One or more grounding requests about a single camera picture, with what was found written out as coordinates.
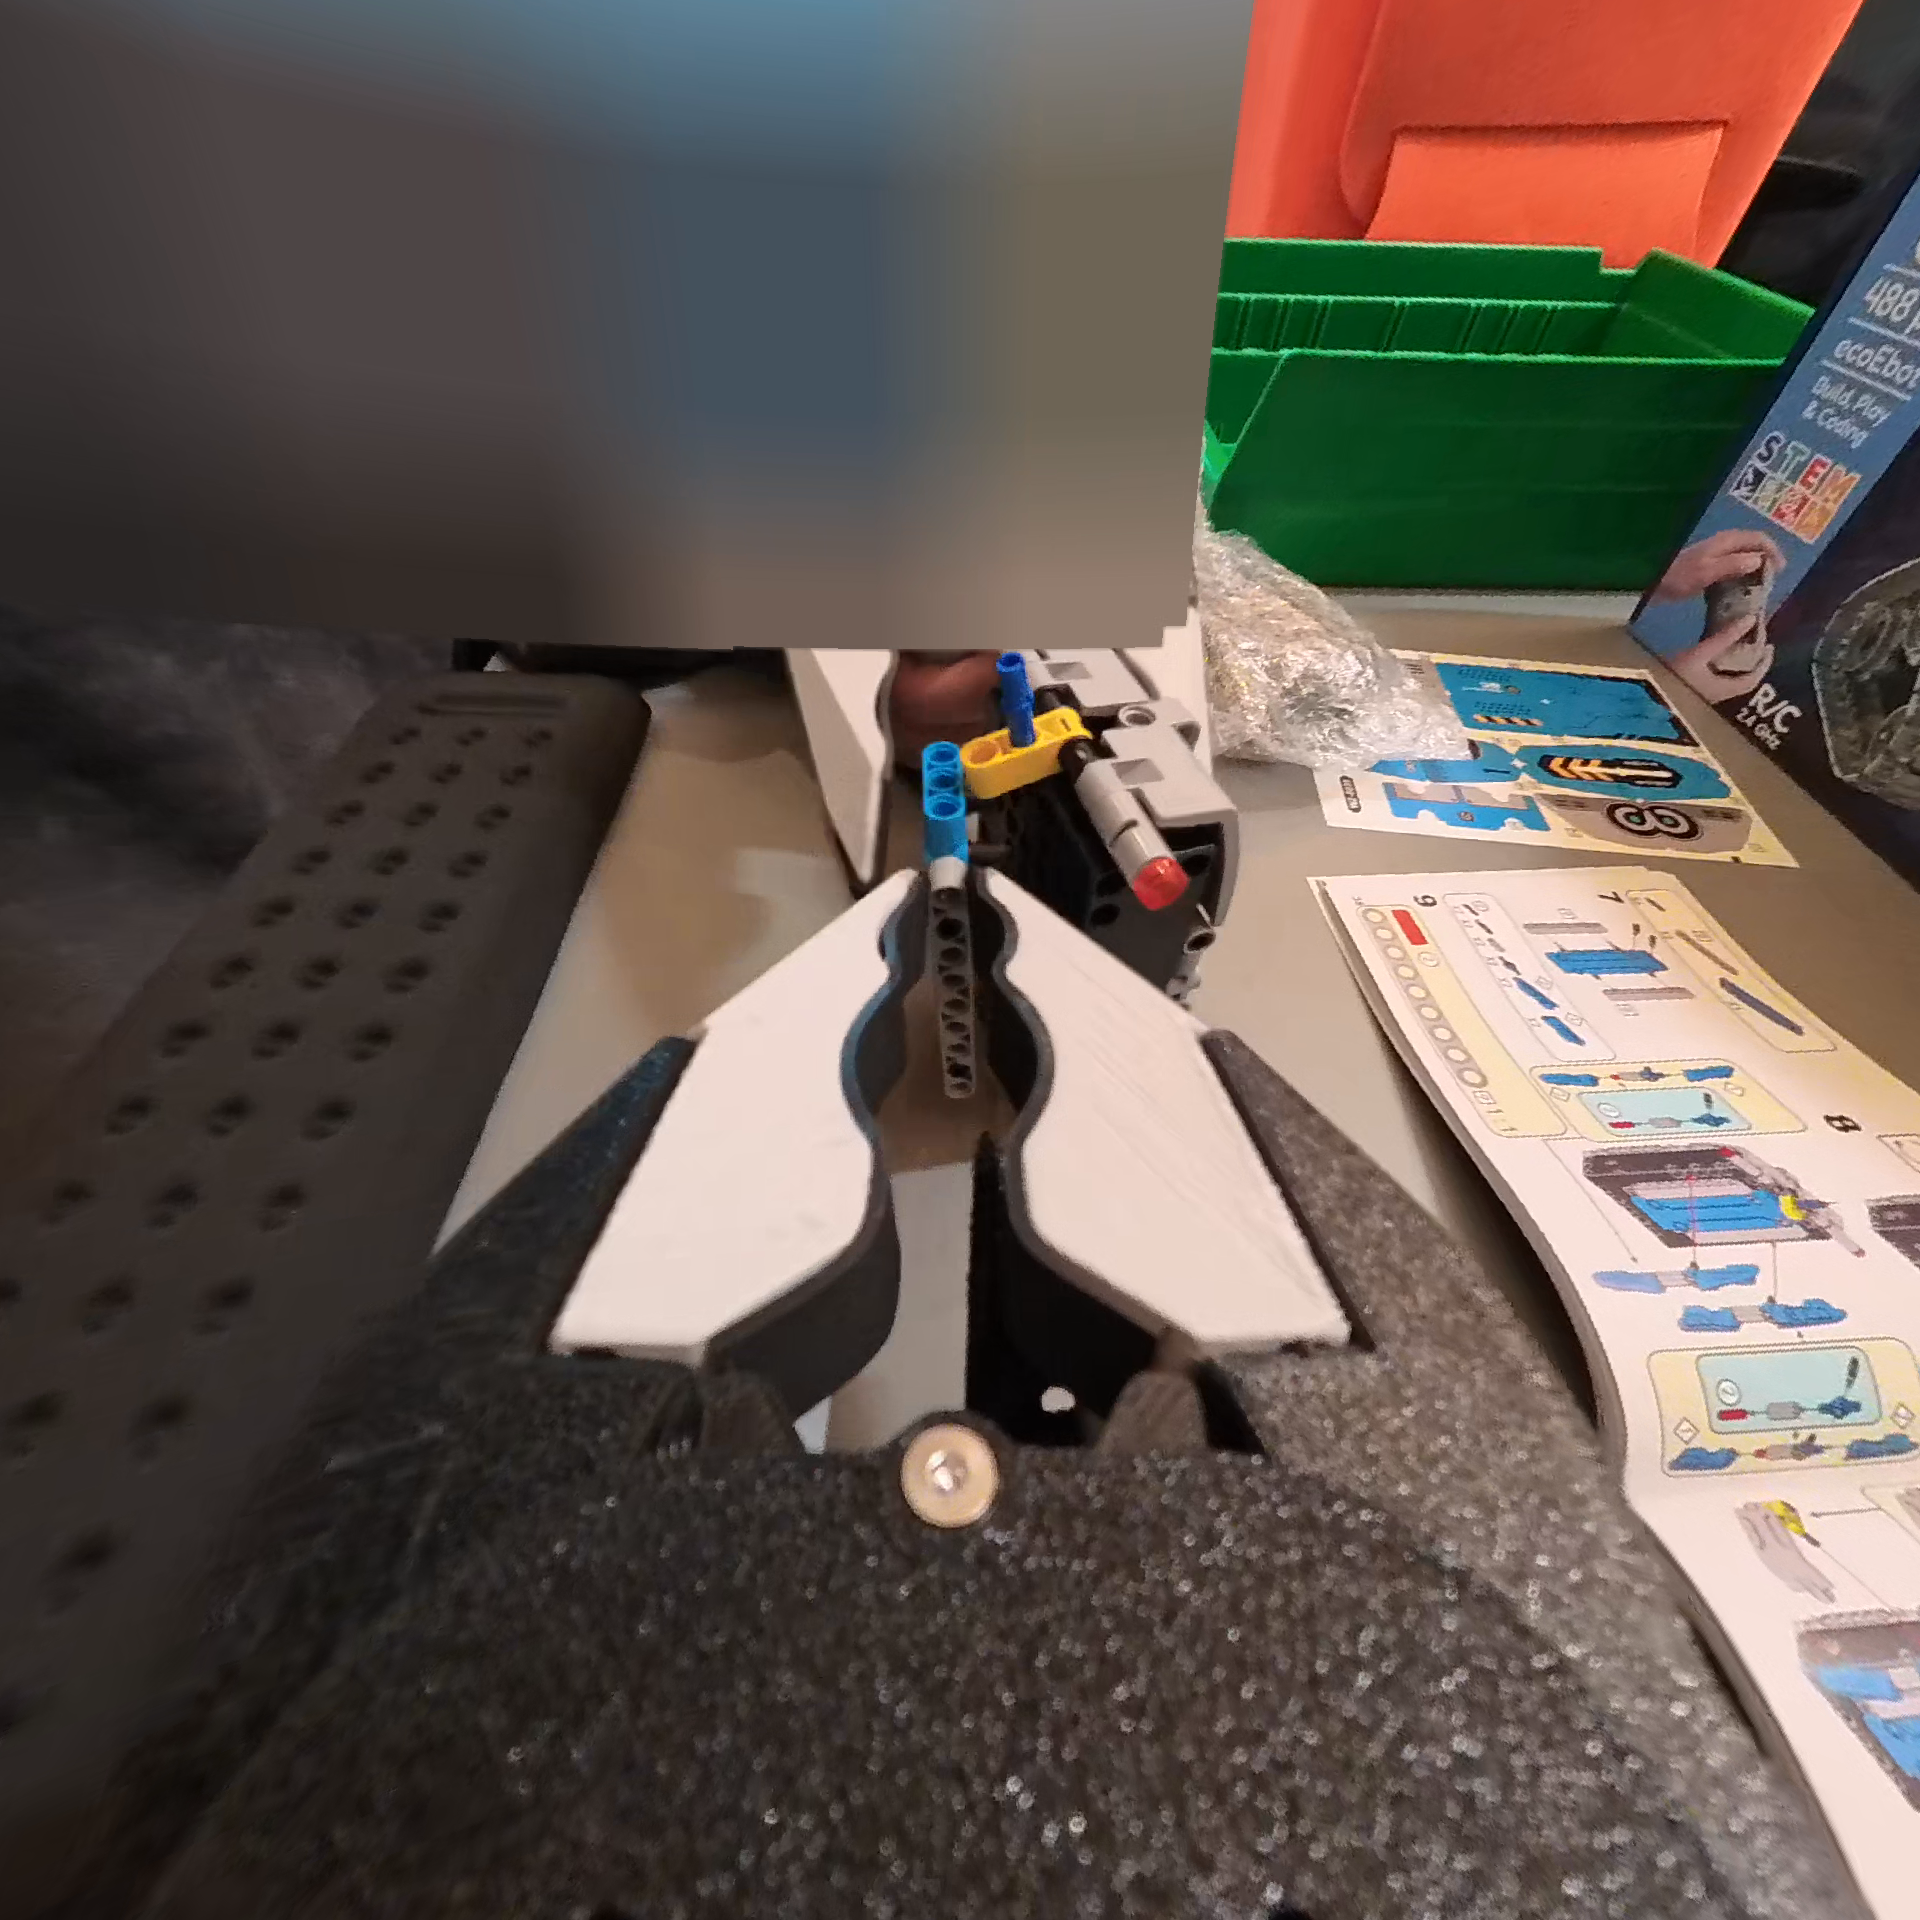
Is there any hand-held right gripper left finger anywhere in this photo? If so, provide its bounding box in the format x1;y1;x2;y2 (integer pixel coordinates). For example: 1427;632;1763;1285
543;865;929;1368

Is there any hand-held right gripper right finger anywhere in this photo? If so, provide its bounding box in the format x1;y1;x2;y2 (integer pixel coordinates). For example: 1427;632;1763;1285
972;865;1355;1354

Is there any black and grey brick assembly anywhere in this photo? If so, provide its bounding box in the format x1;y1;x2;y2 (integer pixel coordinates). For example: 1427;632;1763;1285
892;646;1241;1002

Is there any grey beam with blue connector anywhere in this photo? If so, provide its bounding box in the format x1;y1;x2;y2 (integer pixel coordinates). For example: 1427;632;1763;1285
915;738;987;1106

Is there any person's left forearm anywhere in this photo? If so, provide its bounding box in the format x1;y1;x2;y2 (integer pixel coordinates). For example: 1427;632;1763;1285
0;599;453;940

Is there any grey desk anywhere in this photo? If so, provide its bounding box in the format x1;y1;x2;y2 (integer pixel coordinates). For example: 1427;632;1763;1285
433;590;1920;1455

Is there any crinkled clear plastic bag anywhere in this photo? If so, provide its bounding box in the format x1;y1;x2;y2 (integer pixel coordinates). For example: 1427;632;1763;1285
1197;502;1431;770

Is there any blue sticker sheet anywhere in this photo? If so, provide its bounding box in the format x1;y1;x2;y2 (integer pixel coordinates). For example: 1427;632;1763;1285
1317;649;1801;874

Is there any green plastic bin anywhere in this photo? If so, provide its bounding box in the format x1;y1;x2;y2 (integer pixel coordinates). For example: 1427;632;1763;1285
1217;238;1642;360
1204;249;1819;597

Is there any building instruction booklet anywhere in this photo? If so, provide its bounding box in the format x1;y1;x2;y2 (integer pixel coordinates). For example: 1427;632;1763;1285
1310;860;1920;1920

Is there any black perforated pad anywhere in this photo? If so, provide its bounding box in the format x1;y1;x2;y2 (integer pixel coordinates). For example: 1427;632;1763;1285
0;669;657;1920

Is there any dark printed toy box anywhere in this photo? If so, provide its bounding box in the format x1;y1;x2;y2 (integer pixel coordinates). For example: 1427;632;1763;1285
1622;164;1920;848

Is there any orange chair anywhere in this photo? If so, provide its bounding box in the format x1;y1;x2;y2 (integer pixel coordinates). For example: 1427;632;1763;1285
1227;0;1869;280

